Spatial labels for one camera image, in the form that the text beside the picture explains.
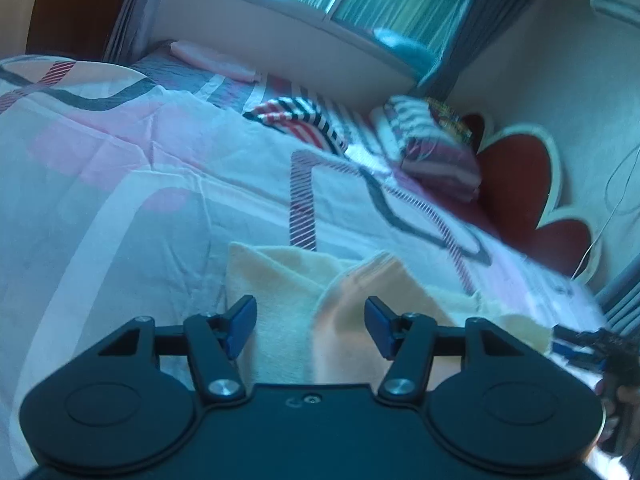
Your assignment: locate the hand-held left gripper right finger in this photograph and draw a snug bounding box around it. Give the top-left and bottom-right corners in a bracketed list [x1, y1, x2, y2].
[364, 296, 527, 403]

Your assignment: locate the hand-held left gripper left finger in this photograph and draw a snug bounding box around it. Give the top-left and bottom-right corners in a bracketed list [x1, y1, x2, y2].
[95, 295, 258, 403]

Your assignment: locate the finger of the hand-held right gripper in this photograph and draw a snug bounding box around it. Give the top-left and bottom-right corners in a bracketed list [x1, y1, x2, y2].
[552, 324, 612, 370]

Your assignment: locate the cream yellow towel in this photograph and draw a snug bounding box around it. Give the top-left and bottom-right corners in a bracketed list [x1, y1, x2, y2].
[226, 242, 552, 387]

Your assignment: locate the person's right hand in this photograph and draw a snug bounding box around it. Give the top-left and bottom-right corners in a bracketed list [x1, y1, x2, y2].
[595, 377, 640, 467]

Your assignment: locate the teal side curtain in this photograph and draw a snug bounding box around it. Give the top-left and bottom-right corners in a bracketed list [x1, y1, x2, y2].
[594, 254, 640, 342]

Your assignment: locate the patterned pink bed sheet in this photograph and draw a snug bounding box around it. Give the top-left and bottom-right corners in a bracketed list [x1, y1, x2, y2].
[0, 54, 608, 480]

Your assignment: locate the red flower-shaped headboard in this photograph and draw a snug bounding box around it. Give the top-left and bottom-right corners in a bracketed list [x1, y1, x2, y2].
[459, 112, 604, 282]

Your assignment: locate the white striped pillow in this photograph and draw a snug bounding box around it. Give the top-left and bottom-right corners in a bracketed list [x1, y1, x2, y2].
[370, 94, 441, 162]

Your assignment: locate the black white striped cloth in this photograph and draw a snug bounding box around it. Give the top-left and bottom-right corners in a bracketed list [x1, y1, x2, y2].
[242, 97, 349, 154]

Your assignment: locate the grey striped mattress sheet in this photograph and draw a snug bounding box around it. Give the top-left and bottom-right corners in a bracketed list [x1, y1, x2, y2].
[129, 42, 401, 162]

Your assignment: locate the folded pink cloth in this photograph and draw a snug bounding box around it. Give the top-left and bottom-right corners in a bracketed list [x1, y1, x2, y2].
[169, 40, 262, 84]

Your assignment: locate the teal bedding behind window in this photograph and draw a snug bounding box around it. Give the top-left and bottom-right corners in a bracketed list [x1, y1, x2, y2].
[372, 27, 437, 78]

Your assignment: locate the grey window curtain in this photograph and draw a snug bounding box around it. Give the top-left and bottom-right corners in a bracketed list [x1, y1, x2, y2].
[102, 0, 153, 67]
[415, 0, 527, 92]

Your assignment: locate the white air conditioner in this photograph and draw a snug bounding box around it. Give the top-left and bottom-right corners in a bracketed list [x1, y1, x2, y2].
[589, 0, 640, 27]

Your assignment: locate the dark wooden wardrobe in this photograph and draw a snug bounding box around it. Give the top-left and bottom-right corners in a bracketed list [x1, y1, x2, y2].
[25, 0, 132, 63]

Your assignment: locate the white cable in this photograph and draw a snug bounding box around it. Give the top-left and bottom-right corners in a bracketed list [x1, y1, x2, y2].
[570, 144, 640, 282]

